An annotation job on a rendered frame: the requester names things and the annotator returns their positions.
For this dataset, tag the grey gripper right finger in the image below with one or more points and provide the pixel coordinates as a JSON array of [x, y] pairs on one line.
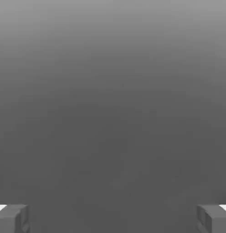
[[215, 219]]

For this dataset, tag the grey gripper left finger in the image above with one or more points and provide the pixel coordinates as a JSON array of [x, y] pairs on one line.
[[11, 219]]

